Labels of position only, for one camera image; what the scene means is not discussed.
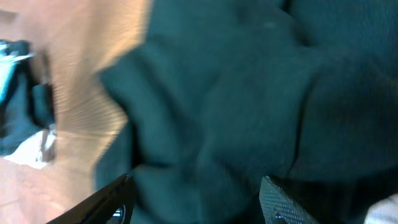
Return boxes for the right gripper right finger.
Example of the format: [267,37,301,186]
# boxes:
[259,176,319,224]

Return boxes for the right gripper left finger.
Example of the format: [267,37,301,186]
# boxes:
[47,174,136,224]

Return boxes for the black t-shirt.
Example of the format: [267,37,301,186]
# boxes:
[95,0,397,223]

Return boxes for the folded white garment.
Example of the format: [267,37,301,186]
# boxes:
[4,124,57,169]

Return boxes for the folded dark navy garment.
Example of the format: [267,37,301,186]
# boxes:
[1,58,55,157]

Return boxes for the blue denim shorts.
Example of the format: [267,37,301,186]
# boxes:
[1,40,35,103]

